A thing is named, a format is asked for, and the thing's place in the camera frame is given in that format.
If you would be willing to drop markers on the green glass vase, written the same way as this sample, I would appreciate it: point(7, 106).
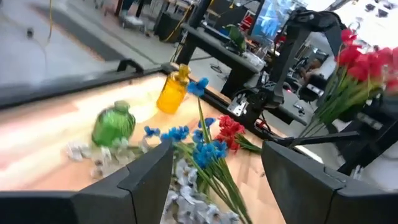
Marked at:
point(113, 124)

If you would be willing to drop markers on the black table frame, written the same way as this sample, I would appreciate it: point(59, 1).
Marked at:
point(62, 87)

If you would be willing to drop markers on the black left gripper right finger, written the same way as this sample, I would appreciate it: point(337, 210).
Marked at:
point(311, 199)

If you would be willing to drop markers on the red artificial flower bunch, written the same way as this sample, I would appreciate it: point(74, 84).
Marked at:
point(357, 62)
point(230, 129)

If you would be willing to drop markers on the grey side desk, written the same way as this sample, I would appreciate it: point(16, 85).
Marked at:
point(217, 43)

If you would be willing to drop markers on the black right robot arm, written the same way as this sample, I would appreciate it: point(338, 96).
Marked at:
point(287, 62)

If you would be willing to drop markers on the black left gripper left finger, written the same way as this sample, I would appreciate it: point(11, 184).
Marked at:
point(93, 205)

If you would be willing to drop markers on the blue artificial flower bunch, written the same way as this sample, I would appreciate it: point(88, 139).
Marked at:
point(177, 133)
point(205, 152)

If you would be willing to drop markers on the white artificial flower bunch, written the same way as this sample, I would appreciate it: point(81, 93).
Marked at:
point(186, 177)

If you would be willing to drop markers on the black diagonal post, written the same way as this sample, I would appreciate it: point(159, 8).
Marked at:
point(194, 37)

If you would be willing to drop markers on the monitor with blue screen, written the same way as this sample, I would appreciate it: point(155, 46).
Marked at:
point(270, 18)

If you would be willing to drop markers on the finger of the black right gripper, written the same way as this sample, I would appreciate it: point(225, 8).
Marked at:
point(326, 138)

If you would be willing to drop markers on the yellow glass vase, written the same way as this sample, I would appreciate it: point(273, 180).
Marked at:
point(169, 93)

